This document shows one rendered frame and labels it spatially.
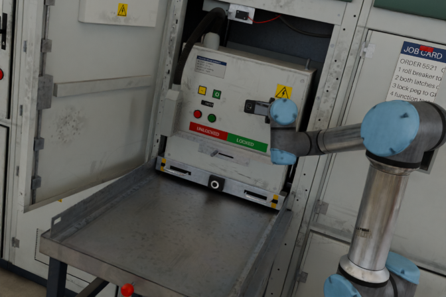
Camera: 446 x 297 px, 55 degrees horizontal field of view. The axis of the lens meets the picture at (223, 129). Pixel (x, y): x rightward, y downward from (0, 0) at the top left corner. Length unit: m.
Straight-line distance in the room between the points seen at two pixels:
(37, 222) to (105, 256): 1.11
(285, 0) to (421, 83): 0.54
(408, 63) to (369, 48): 0.13
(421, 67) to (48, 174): 1.26
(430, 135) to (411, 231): 0.76
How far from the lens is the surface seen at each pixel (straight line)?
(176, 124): 1.63
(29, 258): 2.49
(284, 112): 1.21
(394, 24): 1.57
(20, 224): 2.43
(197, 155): 1.71
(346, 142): 1.23
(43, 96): 1.36
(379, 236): 1.04
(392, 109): 0.95
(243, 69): 1.58
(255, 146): 1.62
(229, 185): 1.69
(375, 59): 1.55
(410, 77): 1.56
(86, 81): 1.47
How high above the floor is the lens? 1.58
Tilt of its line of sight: 17 degrees down
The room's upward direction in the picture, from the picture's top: 12 degrees clockwise
